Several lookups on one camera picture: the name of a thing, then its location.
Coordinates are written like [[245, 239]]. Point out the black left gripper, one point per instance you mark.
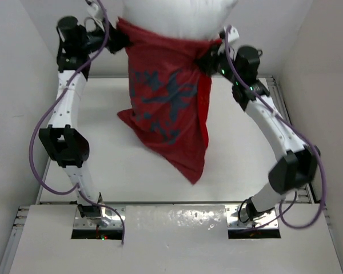
[[118, 40]]

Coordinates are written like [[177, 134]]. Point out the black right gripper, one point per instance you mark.
[[208, 59]]

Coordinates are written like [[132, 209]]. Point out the white pillow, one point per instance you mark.
[[189, 19]]

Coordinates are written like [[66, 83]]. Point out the red patterned pillowcase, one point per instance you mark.
[[169, 97]]

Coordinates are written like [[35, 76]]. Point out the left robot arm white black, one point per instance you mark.
[[61, 139]]

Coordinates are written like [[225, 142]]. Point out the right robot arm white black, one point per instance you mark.
[[298, 159]]

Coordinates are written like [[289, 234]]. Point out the white front foam board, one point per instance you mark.
[[168, 239]]

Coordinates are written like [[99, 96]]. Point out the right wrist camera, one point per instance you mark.
[[230, 34]]

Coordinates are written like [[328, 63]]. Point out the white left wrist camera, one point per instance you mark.
[[95, 9]]

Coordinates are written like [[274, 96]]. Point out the aluminium table frame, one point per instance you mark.
[[230, 221]]

